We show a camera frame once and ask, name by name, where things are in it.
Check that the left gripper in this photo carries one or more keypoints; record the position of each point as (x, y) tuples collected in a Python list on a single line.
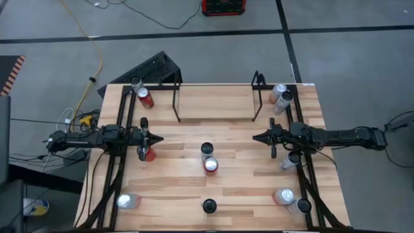
[(144, 139)]

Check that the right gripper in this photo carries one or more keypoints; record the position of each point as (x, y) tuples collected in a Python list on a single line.
[(273, 139)]

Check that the red cola can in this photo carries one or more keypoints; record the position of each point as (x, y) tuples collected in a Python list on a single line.
[(211, 165), (151, 156), (146, 98)]

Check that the white arctic vibe can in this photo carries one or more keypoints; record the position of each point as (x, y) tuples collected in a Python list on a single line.
[(284, 100)]

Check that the pink white Spindrift can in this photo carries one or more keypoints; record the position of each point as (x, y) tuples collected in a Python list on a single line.
[(126, 201), (284, 195), (278, 90)]

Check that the white can black lid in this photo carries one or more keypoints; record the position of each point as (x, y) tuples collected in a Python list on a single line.
[(207, 149), (302, 206), (289, 160)]

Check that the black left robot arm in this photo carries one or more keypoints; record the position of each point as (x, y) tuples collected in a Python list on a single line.
[(81, 139)]

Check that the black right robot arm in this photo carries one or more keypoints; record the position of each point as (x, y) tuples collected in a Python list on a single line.
[(339, 134)]

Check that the wooden shelf black metal legs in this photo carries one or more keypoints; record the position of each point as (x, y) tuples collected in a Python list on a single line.
[(216, 103)]

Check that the white peach vibe can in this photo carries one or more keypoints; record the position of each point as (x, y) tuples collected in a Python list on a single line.
[(137, 84)]

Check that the black perforated panel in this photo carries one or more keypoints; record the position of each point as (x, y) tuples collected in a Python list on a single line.
[(148, 69)]

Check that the yellow power plug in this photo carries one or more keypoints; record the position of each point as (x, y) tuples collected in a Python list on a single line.
[(86, 120)]

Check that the black power adapter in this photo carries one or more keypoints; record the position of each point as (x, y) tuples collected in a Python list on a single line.
[(76, 157)]

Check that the red black case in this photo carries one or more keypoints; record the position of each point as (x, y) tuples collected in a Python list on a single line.
[(223, 8)]

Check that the white yellow roll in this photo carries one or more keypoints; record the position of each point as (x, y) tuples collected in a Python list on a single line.
[(35, 207)]

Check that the black cabinet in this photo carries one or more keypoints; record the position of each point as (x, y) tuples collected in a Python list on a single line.
[(4, 139)]

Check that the black orange striped mat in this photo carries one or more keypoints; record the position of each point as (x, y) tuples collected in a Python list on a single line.
[(9, 69)]

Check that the black aluminium rig frame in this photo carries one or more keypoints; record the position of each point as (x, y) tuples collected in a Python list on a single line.
[(161, 87), (292, 87)]

